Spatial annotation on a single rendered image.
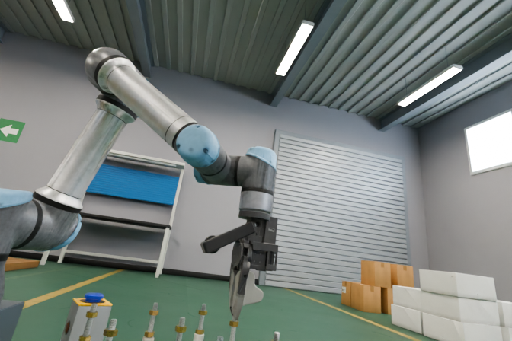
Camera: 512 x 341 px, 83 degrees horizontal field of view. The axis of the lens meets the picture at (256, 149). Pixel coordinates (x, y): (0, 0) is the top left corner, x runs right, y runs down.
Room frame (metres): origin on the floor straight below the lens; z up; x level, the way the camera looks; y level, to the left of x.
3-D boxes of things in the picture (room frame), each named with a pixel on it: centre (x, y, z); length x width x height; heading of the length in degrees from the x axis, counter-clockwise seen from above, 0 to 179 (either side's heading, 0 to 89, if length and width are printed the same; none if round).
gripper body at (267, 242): (0.67, -0.02, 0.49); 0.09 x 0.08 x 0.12; 107
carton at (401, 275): (4.19, -2.14, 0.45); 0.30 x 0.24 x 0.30; 9
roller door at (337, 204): (6.02, -1.93, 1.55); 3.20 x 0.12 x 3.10; 101
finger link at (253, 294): (0.65, -0.02, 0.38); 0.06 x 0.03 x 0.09; 107
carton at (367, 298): (4.07, -1.65, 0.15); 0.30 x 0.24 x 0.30; 10
